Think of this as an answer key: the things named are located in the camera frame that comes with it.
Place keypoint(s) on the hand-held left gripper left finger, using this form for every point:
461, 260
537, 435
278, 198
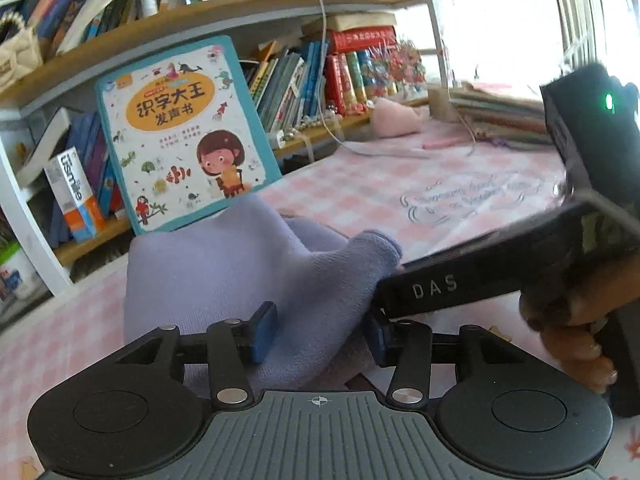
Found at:
264, 332

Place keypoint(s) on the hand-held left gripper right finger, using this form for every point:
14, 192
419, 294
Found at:
375, 342

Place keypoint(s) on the lavender garment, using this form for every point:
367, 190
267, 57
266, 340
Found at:
225, 270

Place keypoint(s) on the person's right hand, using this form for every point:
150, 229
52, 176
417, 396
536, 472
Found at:
575, 310

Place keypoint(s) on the pink pen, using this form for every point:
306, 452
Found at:
442, 143

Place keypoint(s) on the stack of flat books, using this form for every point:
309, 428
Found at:
500, 115

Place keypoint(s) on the pink checked tablecloth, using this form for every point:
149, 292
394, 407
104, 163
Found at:
350, 200

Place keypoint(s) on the beige cup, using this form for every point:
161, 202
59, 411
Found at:
442, 102

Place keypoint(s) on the pink plush toy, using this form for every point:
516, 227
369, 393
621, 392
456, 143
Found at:
395, 117

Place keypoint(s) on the children's cartoon book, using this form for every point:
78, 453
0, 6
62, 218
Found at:
190, 135

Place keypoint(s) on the colourful flower ornament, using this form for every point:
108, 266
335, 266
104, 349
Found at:
400, 67

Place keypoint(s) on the white and orange box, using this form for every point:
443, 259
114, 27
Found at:
75, 195

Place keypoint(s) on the row of blue books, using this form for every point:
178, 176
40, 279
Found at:
92, 160

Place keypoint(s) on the row of upright books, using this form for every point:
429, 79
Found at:
295, 85

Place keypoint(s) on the thick red book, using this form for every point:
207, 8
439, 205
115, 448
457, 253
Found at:
362, 40

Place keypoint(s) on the white container with green lid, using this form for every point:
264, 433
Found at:
15, 272

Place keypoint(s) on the beige flat book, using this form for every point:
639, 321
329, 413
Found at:
350, 22

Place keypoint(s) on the wooden bookshelf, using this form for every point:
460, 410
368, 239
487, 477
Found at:
210, 17

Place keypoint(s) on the cream woven bag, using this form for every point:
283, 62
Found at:
17, 55

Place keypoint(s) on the leaning books on shelf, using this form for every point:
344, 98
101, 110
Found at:
85, 0

